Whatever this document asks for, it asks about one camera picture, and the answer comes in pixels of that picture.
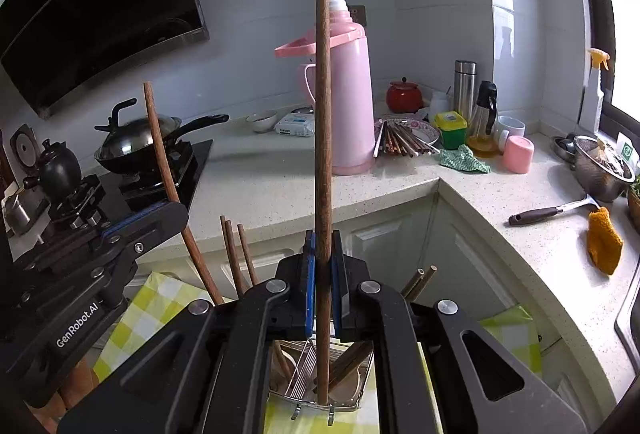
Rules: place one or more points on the orange cloth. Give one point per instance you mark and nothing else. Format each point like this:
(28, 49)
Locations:
(604, 241)

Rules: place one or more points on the stainless steel bottle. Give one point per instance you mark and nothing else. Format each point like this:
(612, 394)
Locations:
(465, 94)

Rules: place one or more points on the white cup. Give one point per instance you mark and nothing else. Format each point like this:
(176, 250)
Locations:
(512, 125)

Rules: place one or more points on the black range hood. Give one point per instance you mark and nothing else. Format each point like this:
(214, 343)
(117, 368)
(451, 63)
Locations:
(100, 14)

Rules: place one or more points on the black glass gas stove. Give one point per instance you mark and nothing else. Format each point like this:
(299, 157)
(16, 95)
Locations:
(192, 159)

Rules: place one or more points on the person's left hand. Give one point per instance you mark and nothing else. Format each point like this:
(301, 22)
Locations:
(75, 384)

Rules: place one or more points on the black kettle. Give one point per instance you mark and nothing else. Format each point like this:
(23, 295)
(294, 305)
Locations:
(60, 174)

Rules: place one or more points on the small steel bowl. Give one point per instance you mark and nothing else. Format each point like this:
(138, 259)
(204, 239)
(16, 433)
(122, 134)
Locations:
(562, 148)

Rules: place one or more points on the spray bottle with yellow nozzle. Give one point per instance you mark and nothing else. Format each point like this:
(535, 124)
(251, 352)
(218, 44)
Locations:
(592, 99)

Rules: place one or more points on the pink cup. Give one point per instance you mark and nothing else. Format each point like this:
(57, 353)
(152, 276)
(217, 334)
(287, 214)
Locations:
(517, 156)

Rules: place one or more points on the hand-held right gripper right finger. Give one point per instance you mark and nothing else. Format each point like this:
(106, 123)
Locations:
(339, 284)

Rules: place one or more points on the black wok with lid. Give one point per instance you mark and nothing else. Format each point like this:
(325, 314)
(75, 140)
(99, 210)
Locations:
(130, 149)

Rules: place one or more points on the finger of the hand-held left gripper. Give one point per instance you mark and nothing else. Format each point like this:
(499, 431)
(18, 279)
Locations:
(150, 229)
(80, 209)

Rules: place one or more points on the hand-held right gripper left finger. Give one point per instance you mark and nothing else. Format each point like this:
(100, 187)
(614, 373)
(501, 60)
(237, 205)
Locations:
(310, 284)

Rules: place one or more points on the bundle of brown chopsticks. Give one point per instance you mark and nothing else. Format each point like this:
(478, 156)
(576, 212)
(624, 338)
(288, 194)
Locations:
(400, 139)

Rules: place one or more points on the yellow checkered tablecloth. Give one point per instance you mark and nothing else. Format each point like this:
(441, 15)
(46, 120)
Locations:
(145, 309)

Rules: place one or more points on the pink thermos flask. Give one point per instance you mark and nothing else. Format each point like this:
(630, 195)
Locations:
(350, 114)

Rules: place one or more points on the stainless steel sink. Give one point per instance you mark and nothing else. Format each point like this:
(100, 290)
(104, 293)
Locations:
(631, 319)

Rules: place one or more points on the silver rice cooker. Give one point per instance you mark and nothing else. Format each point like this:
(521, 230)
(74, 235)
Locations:
(22, 214)

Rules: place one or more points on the green square box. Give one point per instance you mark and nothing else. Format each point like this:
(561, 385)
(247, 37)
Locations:
(451, 131)

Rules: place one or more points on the white wet wipes pack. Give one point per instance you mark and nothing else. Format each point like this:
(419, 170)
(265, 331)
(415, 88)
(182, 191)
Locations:
(295, 124)

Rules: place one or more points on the red lidded pot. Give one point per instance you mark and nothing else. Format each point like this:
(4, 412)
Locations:
(405, 98)

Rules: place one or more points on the small white bowl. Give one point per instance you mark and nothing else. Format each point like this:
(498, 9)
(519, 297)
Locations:
(261, 120)

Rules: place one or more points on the white packet green label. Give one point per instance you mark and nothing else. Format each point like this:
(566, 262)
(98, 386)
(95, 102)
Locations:
(629, 151)

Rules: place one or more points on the woven basket with greens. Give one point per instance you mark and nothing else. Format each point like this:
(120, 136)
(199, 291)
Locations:
(635, 206)

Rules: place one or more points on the steel colander basin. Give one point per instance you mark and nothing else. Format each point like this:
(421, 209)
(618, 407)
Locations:
(602, 174)

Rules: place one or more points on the green dish cloth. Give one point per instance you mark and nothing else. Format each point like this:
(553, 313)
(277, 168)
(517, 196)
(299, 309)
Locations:
(462, 160)

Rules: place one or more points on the brown framed window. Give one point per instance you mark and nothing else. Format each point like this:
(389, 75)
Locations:
(625, 14)

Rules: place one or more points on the brown wooden chopstick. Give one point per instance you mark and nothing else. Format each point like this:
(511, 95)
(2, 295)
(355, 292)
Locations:
(248, 254)
(322, 114)
(229, 246)
(160, 141)
(235, 246)
(422, 280)
(411, 281)

